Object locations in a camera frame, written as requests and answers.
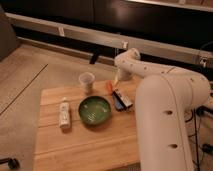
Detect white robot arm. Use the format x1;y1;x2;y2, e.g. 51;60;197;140
114;48;210;171

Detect clear plastic cup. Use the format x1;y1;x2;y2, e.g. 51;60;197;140
79;72;95;94

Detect green bowl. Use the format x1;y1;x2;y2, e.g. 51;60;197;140
78;96;111;126

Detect white plastic bottle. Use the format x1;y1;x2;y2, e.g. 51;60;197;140
59;97;71;129

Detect black chair caster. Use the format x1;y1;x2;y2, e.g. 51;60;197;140
0;158;20;169

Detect grey wall rail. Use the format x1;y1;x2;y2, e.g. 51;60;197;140
6;13;213;68

